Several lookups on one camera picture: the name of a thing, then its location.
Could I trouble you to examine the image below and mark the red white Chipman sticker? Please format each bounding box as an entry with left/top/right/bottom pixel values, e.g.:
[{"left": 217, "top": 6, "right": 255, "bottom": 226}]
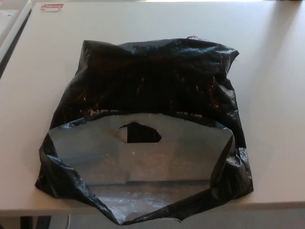
[{"left": 41, "top": 3, "right": 64, "bottom": 13}]

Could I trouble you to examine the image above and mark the black plastic carrier bag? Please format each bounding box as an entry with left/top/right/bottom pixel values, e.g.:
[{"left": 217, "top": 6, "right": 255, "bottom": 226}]
[{"left": 33, "top": 35, "right": 254, "bottom": 226}]

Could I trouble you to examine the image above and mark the white adjacent desk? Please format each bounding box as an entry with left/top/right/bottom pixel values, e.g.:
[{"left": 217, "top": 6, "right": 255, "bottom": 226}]
[{"left": 0, "top": 2, "right": 32, "bottom": 80}]

